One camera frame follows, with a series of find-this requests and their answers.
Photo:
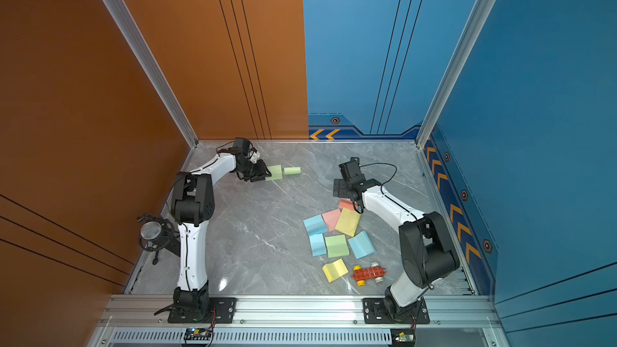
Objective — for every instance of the circuit board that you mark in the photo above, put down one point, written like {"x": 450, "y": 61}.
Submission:
{"x": 198, "y": 335}
{"x": 403, "y": 337}

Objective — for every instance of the blue memo pad right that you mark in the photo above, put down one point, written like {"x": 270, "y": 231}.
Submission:
{"x": 361, "y": 245}

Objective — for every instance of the left circuit board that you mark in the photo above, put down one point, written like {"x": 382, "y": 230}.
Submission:
{"x": 198, "y": 335}

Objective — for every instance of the pink fanned memo pad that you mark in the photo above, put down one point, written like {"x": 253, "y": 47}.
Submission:
{"x": 343, "y": 204}

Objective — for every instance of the torn green memo page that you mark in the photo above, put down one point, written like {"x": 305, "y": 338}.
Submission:
{"x": 289, "y": 171}

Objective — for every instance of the blue memo pad upper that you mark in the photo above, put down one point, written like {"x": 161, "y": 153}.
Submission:
{"x": 315, "y": 225}

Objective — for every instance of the blue memo pad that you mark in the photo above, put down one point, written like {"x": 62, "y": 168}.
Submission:
{"x": 317, "y": 244}
{"x": 315, "y": 225}
{"x": 361, "y": 245}

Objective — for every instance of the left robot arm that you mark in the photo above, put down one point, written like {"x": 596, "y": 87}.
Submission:
{"x": 192, "y": 207}

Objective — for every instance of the blue memo pad lower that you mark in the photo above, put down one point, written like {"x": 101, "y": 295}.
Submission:
{"x": 317, "y": 244}

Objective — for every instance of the yellow memo pad front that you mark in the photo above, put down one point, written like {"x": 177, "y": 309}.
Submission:
{"x": 335, "y": 270}

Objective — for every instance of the aluminium front rail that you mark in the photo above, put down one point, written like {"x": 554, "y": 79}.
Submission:
{"x": 136, "y": 320}

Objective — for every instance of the black microphone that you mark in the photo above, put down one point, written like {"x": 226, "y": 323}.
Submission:
{"x": 158, "y": 234}

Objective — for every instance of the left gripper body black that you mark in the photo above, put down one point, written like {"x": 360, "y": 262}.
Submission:
{"x": 250, "y": 170}

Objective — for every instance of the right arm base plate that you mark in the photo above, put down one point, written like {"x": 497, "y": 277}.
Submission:
{"x": 384, "y": 310}

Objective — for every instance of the red toy car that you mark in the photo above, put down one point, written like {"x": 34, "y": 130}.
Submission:
{"x": 374, "y": 272}

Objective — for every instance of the pink flat memo pad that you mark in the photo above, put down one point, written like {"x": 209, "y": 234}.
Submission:
{"x": 331, "y": 218}

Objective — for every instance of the yellow memo pad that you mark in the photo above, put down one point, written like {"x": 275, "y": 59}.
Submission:
{"x": 335, "y": 270}
{"x": 347, "y": 222}

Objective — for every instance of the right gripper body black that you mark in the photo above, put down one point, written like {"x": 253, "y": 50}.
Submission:
{"x": 342, "y": 189}

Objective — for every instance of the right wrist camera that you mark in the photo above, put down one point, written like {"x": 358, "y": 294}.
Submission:
{"x": 351, "y": 170}

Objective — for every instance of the right circuit board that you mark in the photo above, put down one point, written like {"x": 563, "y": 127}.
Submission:
{"x": 403, "y": 337}

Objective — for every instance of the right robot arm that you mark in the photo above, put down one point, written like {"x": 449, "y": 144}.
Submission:
{"x": 428, "y": 252}

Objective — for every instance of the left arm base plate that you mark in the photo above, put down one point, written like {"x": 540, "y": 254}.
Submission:
{"x": 220, "y": 310}

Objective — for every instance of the green memo pad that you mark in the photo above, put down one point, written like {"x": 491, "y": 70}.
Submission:
{"x": 275, "y": 172}
{"x": 337, "y": 246}

